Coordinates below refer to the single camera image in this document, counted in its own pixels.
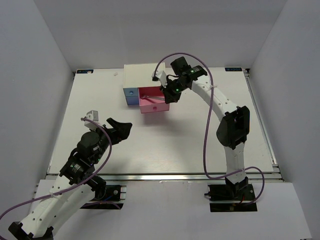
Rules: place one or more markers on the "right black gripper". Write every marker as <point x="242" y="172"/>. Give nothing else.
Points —
<point x="170" y="98"/>

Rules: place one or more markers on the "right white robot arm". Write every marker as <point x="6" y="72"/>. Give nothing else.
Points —
<point x="234" y="121"/>

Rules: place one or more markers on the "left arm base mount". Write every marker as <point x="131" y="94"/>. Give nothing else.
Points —
<point x="113" y="199"/>

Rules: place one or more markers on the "purple-blue wide drawer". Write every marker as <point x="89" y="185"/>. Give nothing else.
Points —
<point x="132" y="100"/>

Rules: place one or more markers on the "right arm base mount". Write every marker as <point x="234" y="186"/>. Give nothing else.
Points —
<point x="222" y="200"/>

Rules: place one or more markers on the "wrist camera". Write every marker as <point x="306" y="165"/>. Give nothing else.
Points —
<point x="91" y="120"/>
<point x="160" y="76"/>

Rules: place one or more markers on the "silver combination wrench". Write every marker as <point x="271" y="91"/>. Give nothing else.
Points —
<point x="152" y="98"/>

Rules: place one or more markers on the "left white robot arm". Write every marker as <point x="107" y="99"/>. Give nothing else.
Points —
<point x="77" y="185"/>

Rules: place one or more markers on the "white drawer cabinet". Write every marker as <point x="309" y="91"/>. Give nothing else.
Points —
<point x="139" y="75"/>

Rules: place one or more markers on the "blue label sticker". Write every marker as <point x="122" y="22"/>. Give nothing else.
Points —
<point x="84" y="71"/>
<point x="233" y="69"/>

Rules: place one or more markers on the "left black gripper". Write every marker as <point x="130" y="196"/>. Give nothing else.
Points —
<point x="120" y="130"/>

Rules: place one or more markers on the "pink drawer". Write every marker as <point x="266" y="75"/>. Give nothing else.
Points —
<point x="152" y="106"/>

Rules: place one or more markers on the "blue label sticker left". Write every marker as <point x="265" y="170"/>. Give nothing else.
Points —
<point x="84" y="71"/>

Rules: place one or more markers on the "light blue small drawer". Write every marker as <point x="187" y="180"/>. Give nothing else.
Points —
<point x="131" y="92"/>

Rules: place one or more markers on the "blue label sticker right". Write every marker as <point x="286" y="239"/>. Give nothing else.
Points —
<point x="233" y="69"/>

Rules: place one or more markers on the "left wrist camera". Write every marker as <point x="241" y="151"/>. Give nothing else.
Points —
<point x="91" y="120"/>

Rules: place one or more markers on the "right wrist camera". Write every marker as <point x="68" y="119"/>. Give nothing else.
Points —
<point x="160" y="76"/>

